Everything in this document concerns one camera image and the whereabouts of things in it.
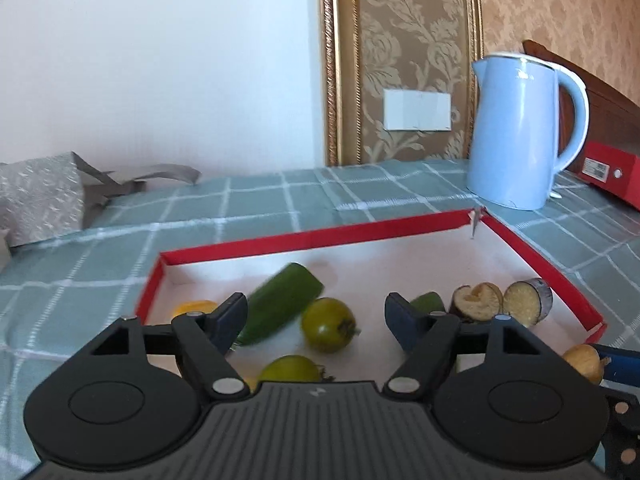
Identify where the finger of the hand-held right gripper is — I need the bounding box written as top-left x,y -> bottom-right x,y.
600,427 -> 640,480
595,344 -> 640,428

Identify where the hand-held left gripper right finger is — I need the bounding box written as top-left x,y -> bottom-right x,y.
382,292 -> 558,401

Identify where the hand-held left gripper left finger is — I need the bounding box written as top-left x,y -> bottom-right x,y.
75,292 -> 251,401

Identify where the green cucumber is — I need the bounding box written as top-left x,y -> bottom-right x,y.
409,291 -> 447,317
235,262 -> 326,347

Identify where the small brown potato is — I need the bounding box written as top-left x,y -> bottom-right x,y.
561,344 -> 606,386

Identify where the red cardboard box tray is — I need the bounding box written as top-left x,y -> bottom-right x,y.
136,208 -> 608,393

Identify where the green tomato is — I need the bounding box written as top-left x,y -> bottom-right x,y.
256,355 -> 336,392
300,297 -> 362,353

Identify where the eggplant piece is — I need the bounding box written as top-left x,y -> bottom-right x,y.
450,282 -> 504,323
502,277 -> 554,329

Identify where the green checked tablecloth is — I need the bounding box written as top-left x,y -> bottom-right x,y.
0,157 -> 640,480

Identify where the flat red box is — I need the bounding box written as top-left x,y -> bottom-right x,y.
575,141 -> 640,211

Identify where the light blue electric kettle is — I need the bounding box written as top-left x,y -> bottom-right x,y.
466,52 -> 591,211

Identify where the grey patterned gift bag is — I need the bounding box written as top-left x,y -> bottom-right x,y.
0,151 -> 202,248

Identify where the wooden chair back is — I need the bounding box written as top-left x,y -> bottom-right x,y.
522,40 -> 640,171

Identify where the white wall switch panel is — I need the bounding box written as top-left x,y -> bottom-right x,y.
383,88 -> 453,132

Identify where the gold wall frame moulding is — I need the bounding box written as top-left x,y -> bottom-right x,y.
316,0 -> 485,167

